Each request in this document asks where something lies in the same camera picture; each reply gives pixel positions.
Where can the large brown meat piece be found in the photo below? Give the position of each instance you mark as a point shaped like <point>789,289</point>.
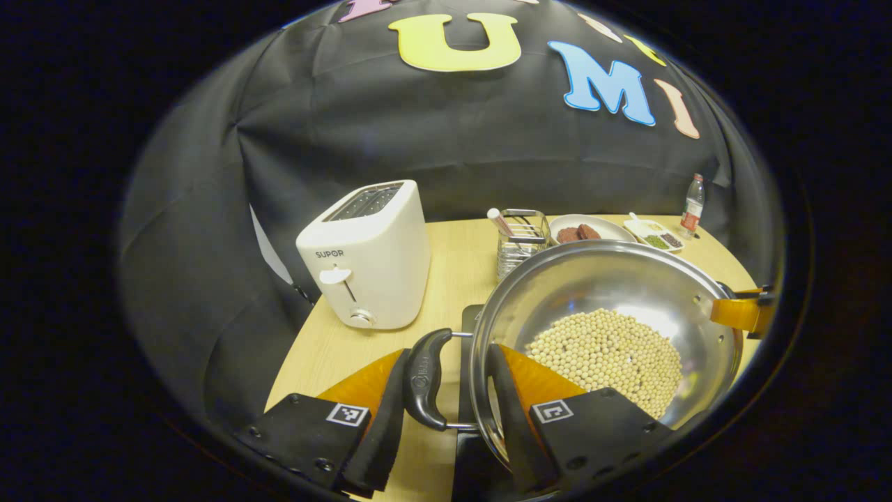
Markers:
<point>589,231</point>

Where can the white oval plate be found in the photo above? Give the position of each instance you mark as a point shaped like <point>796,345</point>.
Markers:
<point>613,226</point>

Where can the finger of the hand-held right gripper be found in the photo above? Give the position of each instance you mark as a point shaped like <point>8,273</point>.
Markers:
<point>742,314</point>

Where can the black induction cooktop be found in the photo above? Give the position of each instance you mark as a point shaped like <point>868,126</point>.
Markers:
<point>470,460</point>

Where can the white divided dish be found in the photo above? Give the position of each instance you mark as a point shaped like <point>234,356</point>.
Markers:
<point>635,226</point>

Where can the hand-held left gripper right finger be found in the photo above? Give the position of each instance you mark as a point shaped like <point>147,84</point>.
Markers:
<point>516,432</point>

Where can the red white checked stick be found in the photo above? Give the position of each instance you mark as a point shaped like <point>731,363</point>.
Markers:
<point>500,221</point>

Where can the pile of soybeans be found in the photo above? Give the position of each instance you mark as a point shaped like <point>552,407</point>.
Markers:
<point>606,355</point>

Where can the small brown meat piece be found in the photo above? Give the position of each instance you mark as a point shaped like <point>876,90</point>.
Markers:
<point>567,235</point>

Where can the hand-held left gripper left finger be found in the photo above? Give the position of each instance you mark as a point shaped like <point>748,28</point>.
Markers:
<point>383,432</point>

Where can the pile of dark red beans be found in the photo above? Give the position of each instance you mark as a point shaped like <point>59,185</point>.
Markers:
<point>672,239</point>

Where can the white toaster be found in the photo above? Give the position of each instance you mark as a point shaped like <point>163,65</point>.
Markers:
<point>376,265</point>

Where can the pile of green mung beans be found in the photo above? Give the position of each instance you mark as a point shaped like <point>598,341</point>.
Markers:
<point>656,242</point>

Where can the clear plastic water bottle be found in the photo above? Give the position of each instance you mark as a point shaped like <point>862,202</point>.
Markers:
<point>692,209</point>

